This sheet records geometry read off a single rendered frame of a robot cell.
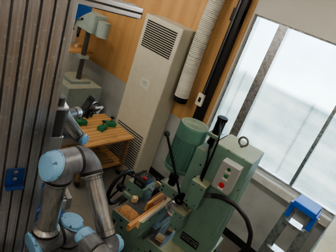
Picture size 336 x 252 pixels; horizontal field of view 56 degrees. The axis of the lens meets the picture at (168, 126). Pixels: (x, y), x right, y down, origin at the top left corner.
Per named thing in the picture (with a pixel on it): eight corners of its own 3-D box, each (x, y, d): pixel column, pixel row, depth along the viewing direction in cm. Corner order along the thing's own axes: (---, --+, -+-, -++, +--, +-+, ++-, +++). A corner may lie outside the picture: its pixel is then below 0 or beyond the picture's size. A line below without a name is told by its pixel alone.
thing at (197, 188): (189, 195, 181) (198, 174, 175) (202, 204, 178) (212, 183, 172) (182, 201, 174) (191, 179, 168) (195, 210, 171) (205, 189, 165)
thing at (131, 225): (181, 189, 229) (182, 185, 227) (183, 191, 228) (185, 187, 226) (125, 229, 177) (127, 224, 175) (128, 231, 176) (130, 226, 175)
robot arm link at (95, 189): (87, 144, 145) (113, 250, 143) (66, 148, 137) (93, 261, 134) (103, 139, 138) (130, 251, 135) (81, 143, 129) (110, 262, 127)
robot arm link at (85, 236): (87, 237, 129) (92, 221, 126) (103, 255, 124) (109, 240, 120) (70, 244, 123) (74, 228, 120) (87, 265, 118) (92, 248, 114)
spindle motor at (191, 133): (173, 156, 206) (190, 114, 194) (196, 171, 199) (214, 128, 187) (158, 164, 192) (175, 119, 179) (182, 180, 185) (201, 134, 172)
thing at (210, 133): (209, 139, 185) (220, 113, 178) (221, 146, 181) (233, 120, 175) (203, 142, 178) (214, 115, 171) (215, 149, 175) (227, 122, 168)
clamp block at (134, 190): (137, 183, 224) (141, 172, 221) (152, 193, 219) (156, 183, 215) (124, 190, 212) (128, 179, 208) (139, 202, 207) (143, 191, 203)
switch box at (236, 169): (215, 181, 171) (227, 156, 164) (231, 191, 167) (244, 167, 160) (210, 185, 165) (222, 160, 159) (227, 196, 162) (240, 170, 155)
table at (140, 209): (155, 176, 244) (157, 169, 242) (187, 198, 232) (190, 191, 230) (99, 207, 194) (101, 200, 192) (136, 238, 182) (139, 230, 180)
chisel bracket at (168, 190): (163, 188, 209) (167, 177, 205) (181, 200, 203) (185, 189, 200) (157, 192, 202) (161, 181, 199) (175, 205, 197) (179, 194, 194)
